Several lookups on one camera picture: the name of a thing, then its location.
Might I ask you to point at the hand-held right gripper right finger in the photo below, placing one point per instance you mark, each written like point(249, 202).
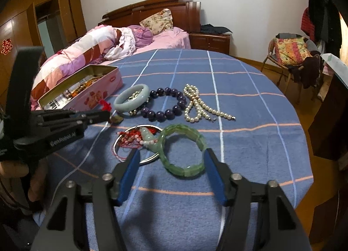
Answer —
point(216, 179)

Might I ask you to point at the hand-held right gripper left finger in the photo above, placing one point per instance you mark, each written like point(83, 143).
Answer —
point(127, 179)

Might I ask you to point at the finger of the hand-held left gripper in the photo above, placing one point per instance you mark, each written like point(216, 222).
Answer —
point(68, 128)
point(78, 115)

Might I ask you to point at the pink tin box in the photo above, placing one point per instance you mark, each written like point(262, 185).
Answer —
point(89, 96)

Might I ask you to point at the red tassel dark pendant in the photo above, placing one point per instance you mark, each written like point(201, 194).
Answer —
point(105, 104)

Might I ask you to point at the person's left hand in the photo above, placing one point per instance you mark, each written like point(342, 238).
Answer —
point(36, 184)

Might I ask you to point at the silver metal bangle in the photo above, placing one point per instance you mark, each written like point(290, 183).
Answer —
point(148, 160)

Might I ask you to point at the pale green jade bangle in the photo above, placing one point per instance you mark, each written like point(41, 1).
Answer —
point(122, 101)

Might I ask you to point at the red paper decoration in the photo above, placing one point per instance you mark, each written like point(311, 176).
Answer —
point(5, 46)

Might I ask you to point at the wooden wardrobe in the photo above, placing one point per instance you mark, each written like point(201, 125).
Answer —
point(21, 31)

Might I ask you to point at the blue checked tablecloth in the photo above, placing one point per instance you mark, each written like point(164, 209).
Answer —
point(244, 120)

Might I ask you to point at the pink patchwork quilt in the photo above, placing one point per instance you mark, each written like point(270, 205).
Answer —
point(81, 47)

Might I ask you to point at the white lace cloth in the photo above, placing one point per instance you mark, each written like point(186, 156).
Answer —
point(125, 43)

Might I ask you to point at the purple blanket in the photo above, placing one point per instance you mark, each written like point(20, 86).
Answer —
point(142, 36)

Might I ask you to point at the pink bed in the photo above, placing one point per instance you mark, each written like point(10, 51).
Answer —
point(168, 40)

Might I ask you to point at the floral pillow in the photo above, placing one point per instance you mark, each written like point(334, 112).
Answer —
point(159, 22)

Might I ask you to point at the dark wooden cabinet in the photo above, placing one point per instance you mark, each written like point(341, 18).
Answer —
point(330, 120)

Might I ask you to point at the wooden nightstand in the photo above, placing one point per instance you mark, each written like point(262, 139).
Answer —
point(210, 44)

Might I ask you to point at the dark garment on chair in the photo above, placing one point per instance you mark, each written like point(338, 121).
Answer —
point(307, 71)

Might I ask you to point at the wooden headboard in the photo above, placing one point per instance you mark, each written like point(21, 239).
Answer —
point(185, 12)

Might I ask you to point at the yellow patterned cushion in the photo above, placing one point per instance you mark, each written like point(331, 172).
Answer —
point(292, 50)

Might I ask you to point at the dark folded clothes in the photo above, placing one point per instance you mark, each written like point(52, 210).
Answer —
point(216, 28)

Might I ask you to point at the pale white board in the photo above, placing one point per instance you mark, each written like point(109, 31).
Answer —
point(335, 67)

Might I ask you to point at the hanging dark clothes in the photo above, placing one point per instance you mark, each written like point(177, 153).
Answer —
point(323, 20)

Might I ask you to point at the metal frame chair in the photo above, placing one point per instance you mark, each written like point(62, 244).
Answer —
point(272, 58)

